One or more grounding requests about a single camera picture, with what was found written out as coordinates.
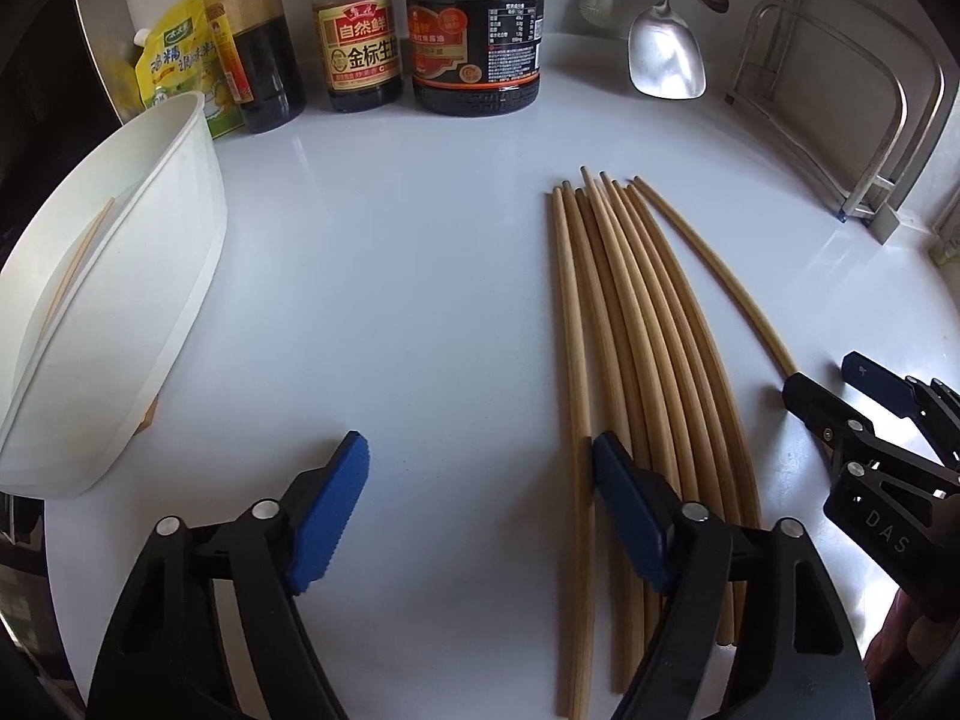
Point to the dark vinegar glass bottle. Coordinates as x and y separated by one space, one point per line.
259 60

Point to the white plastic container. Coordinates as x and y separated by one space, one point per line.
150 255

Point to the dark appliance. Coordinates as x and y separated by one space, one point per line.
37 90

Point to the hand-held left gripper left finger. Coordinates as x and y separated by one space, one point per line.
330 510

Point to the yellow green seasoning pouch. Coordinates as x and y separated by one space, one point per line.
176 52

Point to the large red cap sauce jug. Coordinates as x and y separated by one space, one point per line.
472 45

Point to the stainless steel panel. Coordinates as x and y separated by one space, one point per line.
97 37

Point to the person's right hand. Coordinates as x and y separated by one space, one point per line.
911 626

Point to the metal spatula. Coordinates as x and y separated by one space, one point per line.
666 52

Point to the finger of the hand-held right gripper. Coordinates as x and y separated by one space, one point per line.
874 379
814 409

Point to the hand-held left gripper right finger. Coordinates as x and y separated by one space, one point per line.
630 510

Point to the row of wooden chopsticks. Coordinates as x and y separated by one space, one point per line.
645 330

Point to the small brown wooden piece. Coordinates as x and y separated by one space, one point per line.
150 412

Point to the light wooden chopstick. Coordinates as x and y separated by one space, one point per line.
79 266
712 262

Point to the metal cutting board rack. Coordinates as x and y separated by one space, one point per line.
862 202

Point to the brown label soy sauce bottle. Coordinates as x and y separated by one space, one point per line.
360 52

